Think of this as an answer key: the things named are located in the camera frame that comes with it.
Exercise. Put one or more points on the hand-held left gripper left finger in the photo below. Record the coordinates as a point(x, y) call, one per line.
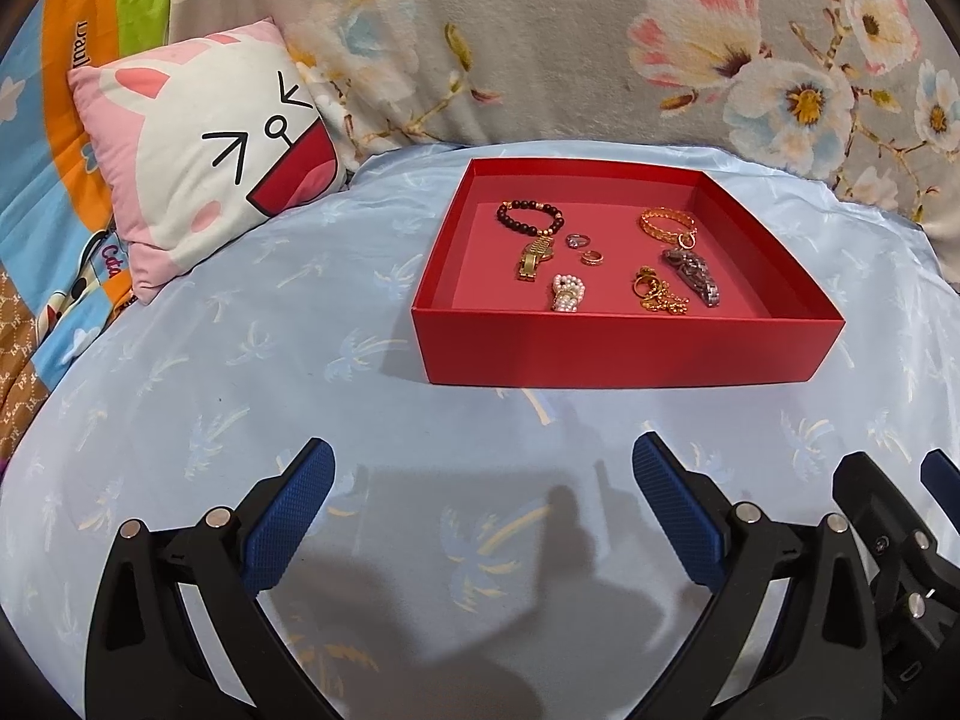
point(292, 517)

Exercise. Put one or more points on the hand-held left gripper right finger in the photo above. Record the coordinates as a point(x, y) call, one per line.
point(675, 510)

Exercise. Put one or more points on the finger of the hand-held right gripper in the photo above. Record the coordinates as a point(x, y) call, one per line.
point(945, 480)
point(885, 510)

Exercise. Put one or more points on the red cardboard box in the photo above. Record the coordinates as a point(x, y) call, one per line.
point(600, 349)

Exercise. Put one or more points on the light blue palm-print sheet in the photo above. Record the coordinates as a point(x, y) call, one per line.
point(300, 390)

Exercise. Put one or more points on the gold twisted bangle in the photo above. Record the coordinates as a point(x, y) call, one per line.
point(660, 223)

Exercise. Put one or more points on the white cat face pillow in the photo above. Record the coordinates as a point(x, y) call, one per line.
point(202, 165)

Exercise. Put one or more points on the colourful cartoon blanket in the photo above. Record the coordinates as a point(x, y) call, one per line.
point(52, 165)

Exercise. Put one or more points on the grey floral blanket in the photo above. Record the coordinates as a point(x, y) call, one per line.
point(600, 45)

